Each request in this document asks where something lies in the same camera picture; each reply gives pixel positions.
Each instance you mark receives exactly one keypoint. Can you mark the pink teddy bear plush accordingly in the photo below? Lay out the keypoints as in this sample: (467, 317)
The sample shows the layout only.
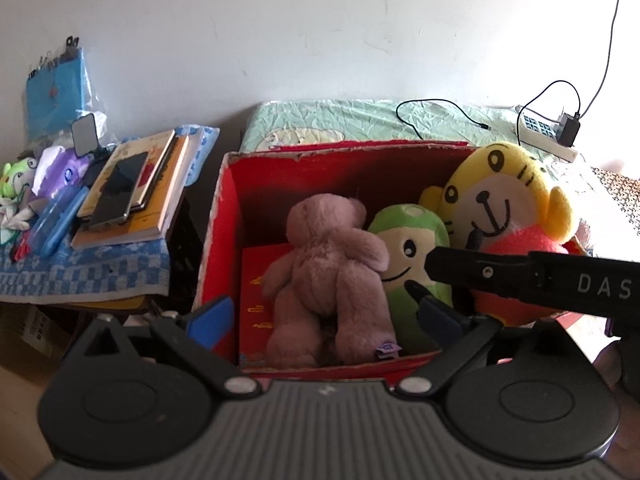
(325, 270)

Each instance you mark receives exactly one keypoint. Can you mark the small black framed mirror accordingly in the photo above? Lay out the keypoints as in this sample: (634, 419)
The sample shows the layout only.
(84, 132)

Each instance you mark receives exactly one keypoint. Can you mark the green printed bed sheet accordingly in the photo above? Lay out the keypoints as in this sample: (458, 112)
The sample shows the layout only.
(325, 115)

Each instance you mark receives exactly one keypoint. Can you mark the purple tissue pack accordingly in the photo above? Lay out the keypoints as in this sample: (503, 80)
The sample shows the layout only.
(65, 175)

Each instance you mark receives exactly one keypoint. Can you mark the blue pencil case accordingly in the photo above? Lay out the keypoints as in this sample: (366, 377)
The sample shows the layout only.
(55, 220)

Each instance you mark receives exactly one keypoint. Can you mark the dark smartphone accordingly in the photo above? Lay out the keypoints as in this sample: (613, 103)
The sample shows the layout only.
(117, 185)

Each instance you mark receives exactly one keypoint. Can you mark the red cardboard box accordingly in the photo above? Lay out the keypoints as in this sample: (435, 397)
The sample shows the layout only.
(230, 220)

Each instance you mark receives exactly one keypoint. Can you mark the stack of books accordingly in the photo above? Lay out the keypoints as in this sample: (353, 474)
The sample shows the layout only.
(150, 225)

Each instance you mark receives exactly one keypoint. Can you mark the yellow tiger plush toy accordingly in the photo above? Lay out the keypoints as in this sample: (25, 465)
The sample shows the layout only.
(500, 185)

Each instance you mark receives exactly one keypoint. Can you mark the small white doll toy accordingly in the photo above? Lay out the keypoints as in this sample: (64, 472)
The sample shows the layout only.
(15, 217)

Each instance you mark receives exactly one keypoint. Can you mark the blue checkered cloth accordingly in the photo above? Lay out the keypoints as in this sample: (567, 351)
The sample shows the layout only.
(100, 270)

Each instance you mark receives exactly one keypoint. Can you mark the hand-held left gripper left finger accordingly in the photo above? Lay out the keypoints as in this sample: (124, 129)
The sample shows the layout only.
(212, 317)

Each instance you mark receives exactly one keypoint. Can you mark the white power strip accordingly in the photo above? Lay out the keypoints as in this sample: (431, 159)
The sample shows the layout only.
(537, 127)

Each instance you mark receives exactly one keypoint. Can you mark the green frog plush toy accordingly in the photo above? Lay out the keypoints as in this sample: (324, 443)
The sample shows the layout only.
(15, 180)

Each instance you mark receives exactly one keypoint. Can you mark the small red item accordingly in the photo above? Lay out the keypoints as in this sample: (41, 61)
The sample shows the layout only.
(20, 252)

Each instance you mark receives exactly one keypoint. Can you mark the orange cover book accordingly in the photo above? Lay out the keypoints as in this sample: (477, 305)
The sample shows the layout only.
(160, 155)

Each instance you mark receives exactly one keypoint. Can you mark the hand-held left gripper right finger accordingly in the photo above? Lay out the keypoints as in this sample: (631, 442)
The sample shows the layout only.
(440, 320)

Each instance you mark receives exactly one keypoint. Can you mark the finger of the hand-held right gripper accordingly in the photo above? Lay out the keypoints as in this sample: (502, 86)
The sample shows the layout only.
(475, 270)

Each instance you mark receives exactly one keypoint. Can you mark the blue plastic bag with clips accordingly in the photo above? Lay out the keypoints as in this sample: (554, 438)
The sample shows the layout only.
(55, 95)

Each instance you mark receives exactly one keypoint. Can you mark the patterned seat cushion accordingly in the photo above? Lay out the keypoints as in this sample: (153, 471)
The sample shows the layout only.
(620, 190)

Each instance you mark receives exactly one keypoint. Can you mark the black charger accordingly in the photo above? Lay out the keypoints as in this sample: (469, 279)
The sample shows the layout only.
(567, 132)

